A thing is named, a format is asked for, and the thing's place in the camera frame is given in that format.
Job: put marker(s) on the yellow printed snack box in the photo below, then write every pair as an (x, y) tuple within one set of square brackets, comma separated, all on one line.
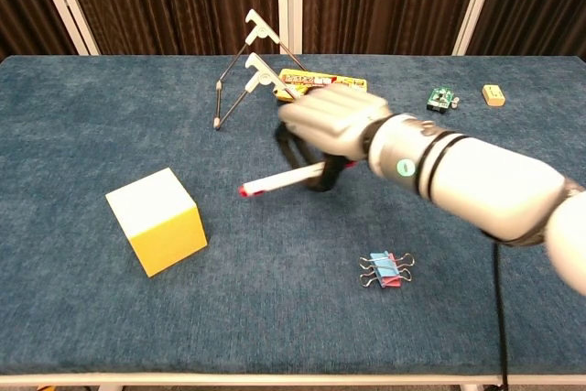
[(302, 79)]

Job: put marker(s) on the white marker with red cap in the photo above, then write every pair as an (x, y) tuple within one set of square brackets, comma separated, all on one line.
[(284, 179)]

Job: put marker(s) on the blue table cloth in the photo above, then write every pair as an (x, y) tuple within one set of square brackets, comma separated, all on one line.
[(183, 318)]

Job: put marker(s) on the small green circuit board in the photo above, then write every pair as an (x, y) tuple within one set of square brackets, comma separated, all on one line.
[(439, 97)]

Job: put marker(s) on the red binder clip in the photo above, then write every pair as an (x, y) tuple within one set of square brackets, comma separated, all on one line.
[(392, 283)]

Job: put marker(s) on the blue binder clip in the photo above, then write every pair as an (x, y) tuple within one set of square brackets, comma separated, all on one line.
[(380, 259)]

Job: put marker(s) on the white table frame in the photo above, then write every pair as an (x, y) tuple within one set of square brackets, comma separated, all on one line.
[(274, 380)]

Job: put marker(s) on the white metal folding stand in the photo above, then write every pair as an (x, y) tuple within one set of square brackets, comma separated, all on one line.
[(258, 35)]

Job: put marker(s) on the yellow cube with white face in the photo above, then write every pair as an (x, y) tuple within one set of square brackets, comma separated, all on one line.
[(155, 208)]

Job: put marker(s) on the small beige block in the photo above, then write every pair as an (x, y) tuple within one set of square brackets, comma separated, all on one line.
[(493, 95)]

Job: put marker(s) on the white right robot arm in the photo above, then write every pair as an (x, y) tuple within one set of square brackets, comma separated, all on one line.
[(480, 171)]

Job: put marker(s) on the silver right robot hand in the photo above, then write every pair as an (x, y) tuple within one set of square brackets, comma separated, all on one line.
[(334, 121)]

